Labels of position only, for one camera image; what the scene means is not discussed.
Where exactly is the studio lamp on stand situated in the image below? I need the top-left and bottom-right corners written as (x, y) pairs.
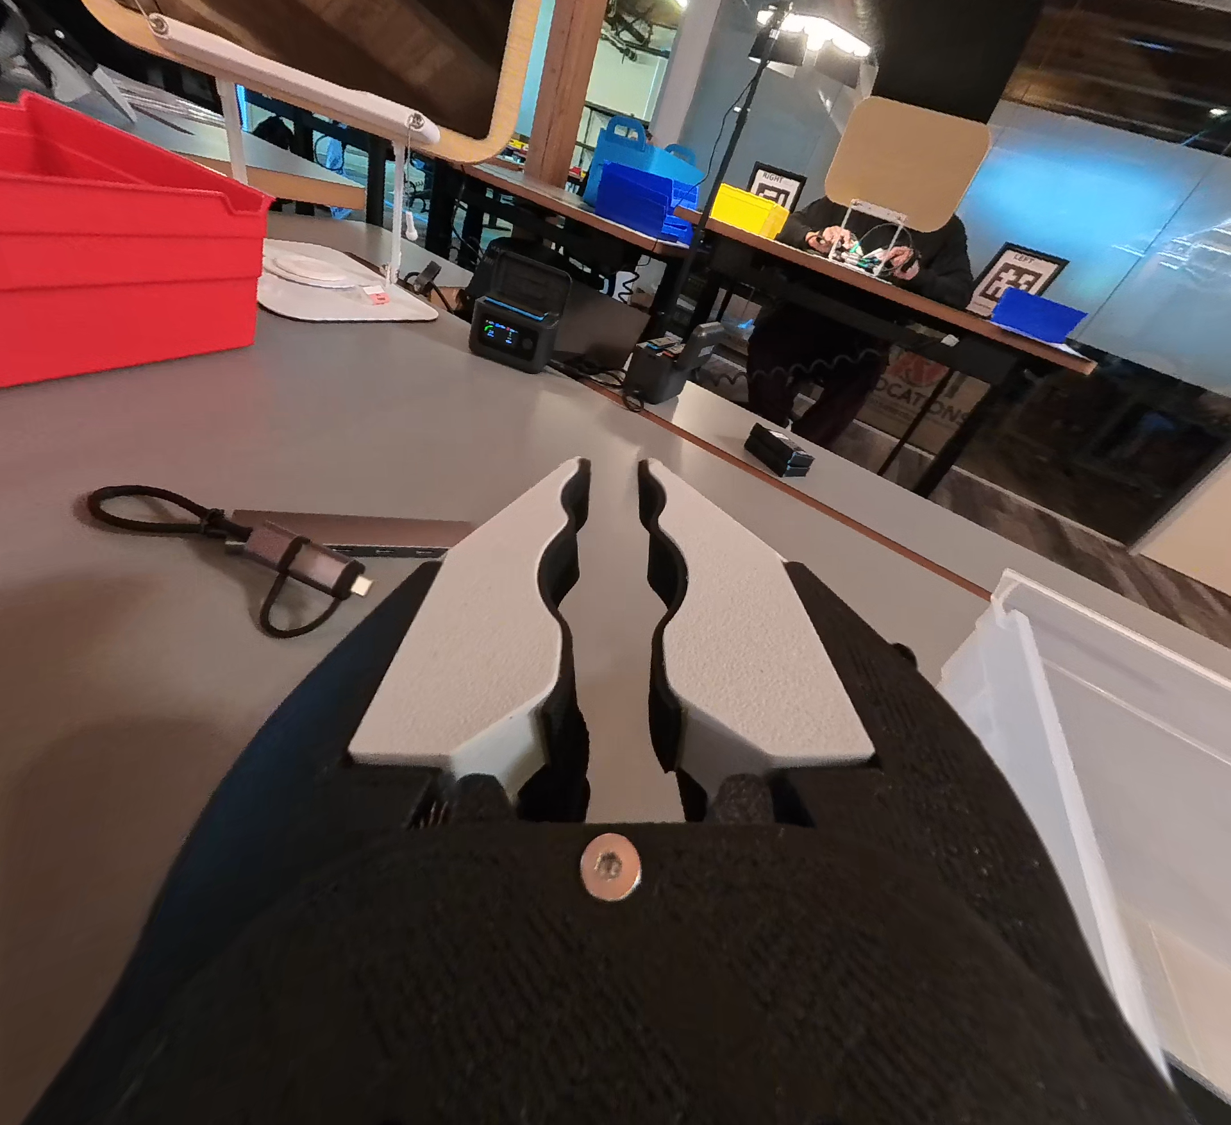
top-left (663, 0), bottom-right (880, 327)

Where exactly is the yellow plastic bin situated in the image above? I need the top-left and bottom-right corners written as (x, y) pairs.
top-left (709, 182), bottom-right (791, 239)

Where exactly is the clear plastic bin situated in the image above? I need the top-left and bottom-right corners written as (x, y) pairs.
top-left (937, 566), bottom-right (1231, 1102)

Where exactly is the black power station with display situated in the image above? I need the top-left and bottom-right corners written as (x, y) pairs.
top-left (467, 238), bottom-right (575, 376)

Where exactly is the blue bin stack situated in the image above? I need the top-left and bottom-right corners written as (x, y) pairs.
top-left (586, 163), bottom-right (699, 243)

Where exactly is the blue flat box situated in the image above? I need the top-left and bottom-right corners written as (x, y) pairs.
top-left (990, 288), bottom-right (1089, 345)

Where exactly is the grey usb hub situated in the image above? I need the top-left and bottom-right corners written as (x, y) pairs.
top-left (230, 510), bottom-right (478, 561)

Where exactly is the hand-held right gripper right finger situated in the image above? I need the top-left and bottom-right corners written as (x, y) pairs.
top-left (636, 457), bottom-right (877, 822)

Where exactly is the black battery charger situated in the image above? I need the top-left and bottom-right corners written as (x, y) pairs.
top-left (623, 322), bottom-right (729, 405)

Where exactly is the framed tag poster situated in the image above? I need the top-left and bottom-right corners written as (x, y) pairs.
top-left (748, 163), bottom-right (806, 212)
top-left (969, 241), bottom-right (1070, 321)

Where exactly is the blue bag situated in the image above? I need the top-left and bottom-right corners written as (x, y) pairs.
top-left (583, 116), bottom-right (707, 184)

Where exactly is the long wooden table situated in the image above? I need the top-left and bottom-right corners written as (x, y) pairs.
top-left (461, 158), bottom-right (1097, 376)

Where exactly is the cardboard box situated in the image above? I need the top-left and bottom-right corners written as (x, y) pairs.
top-left (552, 283), bottom-right (659, 366)

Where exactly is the black cable with grey adapter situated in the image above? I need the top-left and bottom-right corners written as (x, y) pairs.
top-left (86, 482), bottom-right (378, 640)

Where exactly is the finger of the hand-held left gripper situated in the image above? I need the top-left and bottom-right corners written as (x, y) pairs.
top-left (23, 29), bottom-right (138, 125)

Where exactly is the small black box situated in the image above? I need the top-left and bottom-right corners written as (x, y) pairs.
top-left (743, 423), bottom-right (817, 479)

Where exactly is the wooden pillar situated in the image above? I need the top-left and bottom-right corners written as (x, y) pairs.
top-left (523, 0), bottom-right (632, 186)

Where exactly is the red plastic bin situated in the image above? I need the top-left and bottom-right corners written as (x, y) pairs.
top-left (0, 91), bottom-right (276, 391)

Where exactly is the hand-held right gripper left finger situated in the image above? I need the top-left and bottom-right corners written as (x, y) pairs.
top-left (346, 457), bottom-right (594, 822)

